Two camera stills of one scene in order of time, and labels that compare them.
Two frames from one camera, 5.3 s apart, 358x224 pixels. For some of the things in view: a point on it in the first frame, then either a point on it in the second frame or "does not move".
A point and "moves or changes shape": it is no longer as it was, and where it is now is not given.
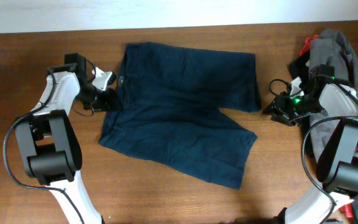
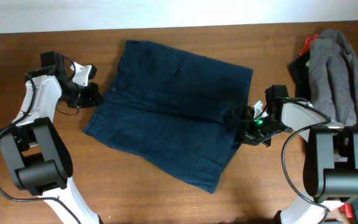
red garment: x=307 y=44 does not move
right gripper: x=279 y=108 -> x=249 y=137
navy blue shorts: x=172 y=114 moves or changes shape
